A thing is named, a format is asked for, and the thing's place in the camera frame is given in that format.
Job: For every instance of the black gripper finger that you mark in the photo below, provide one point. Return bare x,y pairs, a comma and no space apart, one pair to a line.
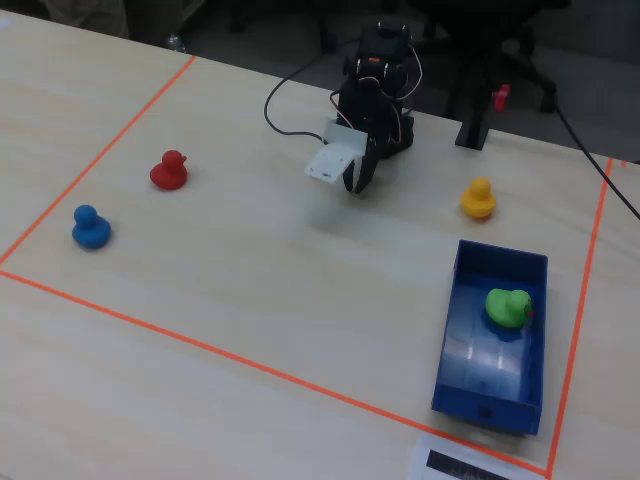
369,170
349,177

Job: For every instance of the green rubber duck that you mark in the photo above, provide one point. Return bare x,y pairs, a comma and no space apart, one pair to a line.
505,307

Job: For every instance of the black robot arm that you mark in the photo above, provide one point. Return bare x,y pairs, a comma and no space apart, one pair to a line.
380,45

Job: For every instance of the yellow rubber duck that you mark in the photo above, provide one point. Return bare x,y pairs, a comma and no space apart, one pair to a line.
478,202

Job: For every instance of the red rubber duck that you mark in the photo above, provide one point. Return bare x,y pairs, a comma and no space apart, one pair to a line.
168,175

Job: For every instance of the blue plastic box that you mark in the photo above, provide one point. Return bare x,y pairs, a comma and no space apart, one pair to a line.
500,370

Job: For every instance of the blue rubber duck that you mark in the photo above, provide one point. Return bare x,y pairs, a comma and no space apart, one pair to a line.
91,232

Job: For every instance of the black table clamp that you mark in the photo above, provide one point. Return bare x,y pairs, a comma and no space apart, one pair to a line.
472,135

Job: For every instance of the red clamp knob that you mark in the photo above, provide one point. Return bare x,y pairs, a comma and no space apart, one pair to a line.
501,97

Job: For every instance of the orange tape strip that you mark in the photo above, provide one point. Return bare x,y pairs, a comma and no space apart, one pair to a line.
583,300
100,157
250,363

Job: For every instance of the white paper with black bar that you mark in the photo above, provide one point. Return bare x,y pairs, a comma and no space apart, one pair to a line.
420,465

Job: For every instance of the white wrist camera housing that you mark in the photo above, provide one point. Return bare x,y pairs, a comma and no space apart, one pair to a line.
332,157

